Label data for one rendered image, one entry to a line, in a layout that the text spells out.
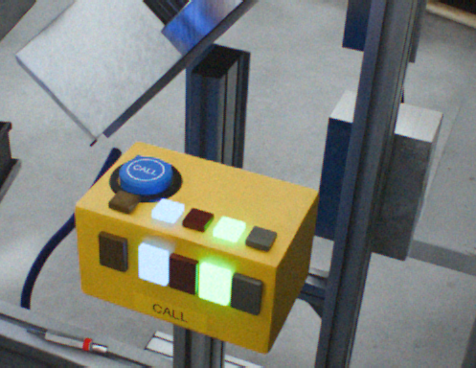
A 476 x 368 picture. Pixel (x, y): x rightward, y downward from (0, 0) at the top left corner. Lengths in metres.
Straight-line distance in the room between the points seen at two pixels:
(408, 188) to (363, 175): 0.11
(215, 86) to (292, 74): 1.98
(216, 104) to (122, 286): 0.53
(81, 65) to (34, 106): 1.90
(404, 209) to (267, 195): 0.63
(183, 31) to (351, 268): 0.45
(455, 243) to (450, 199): 0.08
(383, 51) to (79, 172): 1.62
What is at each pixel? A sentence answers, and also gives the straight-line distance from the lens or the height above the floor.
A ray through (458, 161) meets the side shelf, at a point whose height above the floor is 0.86.
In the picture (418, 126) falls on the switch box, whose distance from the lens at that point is 1.19.
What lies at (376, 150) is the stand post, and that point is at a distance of 1.08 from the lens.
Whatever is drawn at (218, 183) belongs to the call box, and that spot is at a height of 1.07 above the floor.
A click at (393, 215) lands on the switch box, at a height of 0.70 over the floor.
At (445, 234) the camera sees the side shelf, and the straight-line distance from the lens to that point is 0.96.
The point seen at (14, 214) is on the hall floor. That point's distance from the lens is 2.37.
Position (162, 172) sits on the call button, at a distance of 0.62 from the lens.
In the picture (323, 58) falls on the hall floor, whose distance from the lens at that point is 3.22.
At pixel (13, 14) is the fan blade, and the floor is 1.00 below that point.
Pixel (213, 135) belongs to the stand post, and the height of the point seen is 0.82.
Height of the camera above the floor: 1.44
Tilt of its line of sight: 36 degrees down
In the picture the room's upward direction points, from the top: 4 degrees clockwise
